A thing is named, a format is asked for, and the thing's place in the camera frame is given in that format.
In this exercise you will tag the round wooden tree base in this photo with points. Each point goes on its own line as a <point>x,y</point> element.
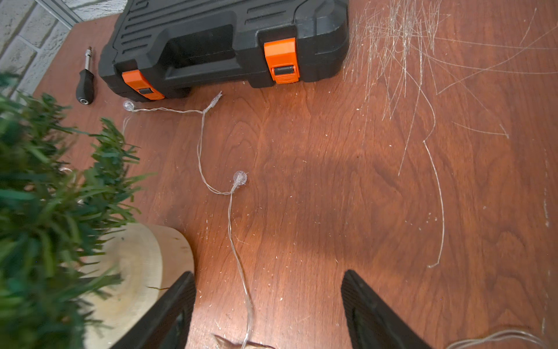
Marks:
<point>148,259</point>

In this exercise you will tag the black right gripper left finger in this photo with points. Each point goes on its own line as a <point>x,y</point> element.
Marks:
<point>167,323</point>

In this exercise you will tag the small green christmas tree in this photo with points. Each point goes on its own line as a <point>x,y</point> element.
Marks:
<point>53,220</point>

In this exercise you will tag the black handled screwdriver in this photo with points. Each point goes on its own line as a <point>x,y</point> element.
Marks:
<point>85,87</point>

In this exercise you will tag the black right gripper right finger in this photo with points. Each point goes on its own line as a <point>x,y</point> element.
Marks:
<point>370,321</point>

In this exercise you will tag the black tool case orange latches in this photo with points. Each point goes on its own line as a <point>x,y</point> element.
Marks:
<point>162,49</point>

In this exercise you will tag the aluminium corner post left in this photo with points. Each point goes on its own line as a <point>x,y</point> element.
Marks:
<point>61,11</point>

